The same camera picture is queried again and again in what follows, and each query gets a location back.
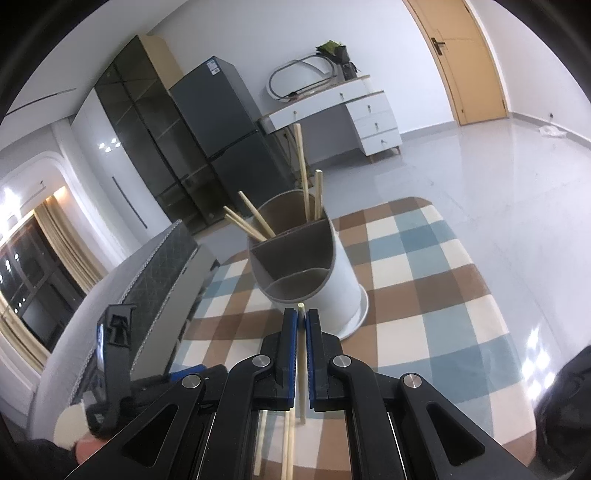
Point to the grey quilted bed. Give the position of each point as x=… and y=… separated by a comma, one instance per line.
x=152, y=277

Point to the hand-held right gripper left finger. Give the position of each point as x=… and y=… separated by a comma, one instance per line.
x=289, y=360

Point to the wooden door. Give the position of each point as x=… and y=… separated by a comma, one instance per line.
x=466, y=60

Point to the grey refrigerator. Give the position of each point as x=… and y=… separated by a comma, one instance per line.
x=221, y=110

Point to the white wardrobe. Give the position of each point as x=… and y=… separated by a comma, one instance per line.
x=111, y=184

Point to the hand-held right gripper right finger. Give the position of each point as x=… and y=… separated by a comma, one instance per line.
x=312, y=360

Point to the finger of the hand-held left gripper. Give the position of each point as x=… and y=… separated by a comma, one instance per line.
x=117, y=364
x=184, y=372

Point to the wooden chopstick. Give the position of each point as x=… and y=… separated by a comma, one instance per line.
x=254, y=214
x=261, y=443
x=318, y=194
x=240, y=225
x=301, y=161
x=289, y=443
x=301, y=369

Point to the black bag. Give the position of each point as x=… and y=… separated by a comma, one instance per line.
x=349, y=70

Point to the person's dark clothing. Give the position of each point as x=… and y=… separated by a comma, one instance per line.
x=565, y=406

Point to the white cloth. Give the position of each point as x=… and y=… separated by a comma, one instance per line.
x=551, y=131

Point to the green bag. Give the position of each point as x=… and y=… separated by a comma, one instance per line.
x=331, y=48

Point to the beige curtain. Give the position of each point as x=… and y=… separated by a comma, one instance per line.
x=69, y=244

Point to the white round utensil holder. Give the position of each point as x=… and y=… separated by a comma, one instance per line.
x=341, y=272

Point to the dark window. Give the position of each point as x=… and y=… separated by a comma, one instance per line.
x=32, y=295

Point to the white dresser desk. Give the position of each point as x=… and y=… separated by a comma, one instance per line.
x=374, y=120

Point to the checked brown blue rug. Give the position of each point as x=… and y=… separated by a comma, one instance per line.
x=425, y=295

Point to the dark glass cabinet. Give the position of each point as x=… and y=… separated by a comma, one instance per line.
x=143, y=124

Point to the oval toy track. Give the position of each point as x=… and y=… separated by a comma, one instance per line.
x=286, y=76

